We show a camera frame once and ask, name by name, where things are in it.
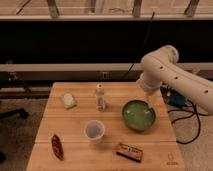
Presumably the white pointed stick tool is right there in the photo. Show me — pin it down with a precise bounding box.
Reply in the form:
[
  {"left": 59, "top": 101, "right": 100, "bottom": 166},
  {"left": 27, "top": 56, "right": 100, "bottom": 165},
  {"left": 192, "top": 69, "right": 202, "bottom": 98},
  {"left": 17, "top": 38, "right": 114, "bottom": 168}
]
[{"left": 147, "top": 95, "right": 153, "bottom": 108}]

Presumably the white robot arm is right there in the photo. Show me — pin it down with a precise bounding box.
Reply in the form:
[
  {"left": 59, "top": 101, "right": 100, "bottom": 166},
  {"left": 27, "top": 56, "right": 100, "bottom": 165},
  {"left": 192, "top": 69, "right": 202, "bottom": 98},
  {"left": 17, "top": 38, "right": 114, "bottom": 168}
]
[{"left": 137, "top": 45, "right": 213, "bottom": 115}]

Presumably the small clear plastic bottle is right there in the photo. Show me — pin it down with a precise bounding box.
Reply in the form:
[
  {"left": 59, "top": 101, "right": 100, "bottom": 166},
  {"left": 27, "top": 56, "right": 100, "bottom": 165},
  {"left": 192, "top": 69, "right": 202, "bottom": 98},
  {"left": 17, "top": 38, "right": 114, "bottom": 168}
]
[{"left": 95, "top": 84, "right": 106, "bottom": 111}]

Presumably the green ceramic bowl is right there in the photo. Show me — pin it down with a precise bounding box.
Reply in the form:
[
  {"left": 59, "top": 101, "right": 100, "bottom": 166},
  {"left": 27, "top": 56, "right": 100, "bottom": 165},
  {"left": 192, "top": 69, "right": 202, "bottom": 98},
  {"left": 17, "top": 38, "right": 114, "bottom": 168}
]
[{"left": 122, "top": 100, "right": 156, "bottom": 131}]

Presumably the blue box on floor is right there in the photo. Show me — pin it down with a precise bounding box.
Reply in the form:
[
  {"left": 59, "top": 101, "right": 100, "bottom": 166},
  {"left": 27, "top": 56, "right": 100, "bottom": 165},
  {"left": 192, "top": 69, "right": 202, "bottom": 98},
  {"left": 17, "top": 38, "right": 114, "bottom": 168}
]
[{"left": 168, "top": 93, "right": 185, "bottom": 108}]

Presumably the orange black candy box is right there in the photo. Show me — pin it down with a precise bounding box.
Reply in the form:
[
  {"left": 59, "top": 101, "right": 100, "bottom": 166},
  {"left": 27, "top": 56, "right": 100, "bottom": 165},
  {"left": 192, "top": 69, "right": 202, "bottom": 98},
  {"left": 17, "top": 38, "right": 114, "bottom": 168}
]
[{"left": 115, "top": 143, "right": 143, "bottom": 162}]

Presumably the translucent plastic cup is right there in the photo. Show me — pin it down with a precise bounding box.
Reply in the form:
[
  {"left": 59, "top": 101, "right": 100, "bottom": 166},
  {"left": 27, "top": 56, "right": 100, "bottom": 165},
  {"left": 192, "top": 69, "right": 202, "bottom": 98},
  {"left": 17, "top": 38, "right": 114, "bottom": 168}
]
[{"left": 84, "top": 120, "right": 105, "bottom": 144}]

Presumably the white crumpled packet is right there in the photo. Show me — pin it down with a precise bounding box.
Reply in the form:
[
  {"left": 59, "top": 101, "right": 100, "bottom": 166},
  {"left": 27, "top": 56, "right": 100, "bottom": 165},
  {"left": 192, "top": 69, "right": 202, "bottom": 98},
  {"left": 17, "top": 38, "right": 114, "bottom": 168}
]
[{"left": 62, "top": 93, "right": 77, "bottom": 109}]

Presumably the dark red snack wrapper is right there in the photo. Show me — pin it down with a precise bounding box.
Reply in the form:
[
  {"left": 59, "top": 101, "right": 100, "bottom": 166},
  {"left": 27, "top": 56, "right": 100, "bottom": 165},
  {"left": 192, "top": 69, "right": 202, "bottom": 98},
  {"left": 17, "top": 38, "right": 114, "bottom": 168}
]
[{"left": 51, "top": 134, "right": 64, "bottom": 161}]

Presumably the black power cable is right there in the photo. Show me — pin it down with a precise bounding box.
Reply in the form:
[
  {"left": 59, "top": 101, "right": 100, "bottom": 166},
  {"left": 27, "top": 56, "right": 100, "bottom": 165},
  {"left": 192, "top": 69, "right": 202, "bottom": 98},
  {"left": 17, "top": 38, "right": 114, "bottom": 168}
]
[{"left": 160, "top": 85, "right": 213, "bottom": 145}]

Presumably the black hanging cable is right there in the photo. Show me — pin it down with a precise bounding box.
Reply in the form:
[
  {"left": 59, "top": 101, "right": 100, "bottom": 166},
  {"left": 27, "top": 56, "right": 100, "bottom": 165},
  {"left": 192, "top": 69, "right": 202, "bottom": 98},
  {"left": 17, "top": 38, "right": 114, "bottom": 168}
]
[{"left": 119, "top": 11, "right": 156, "bottom": 82}]

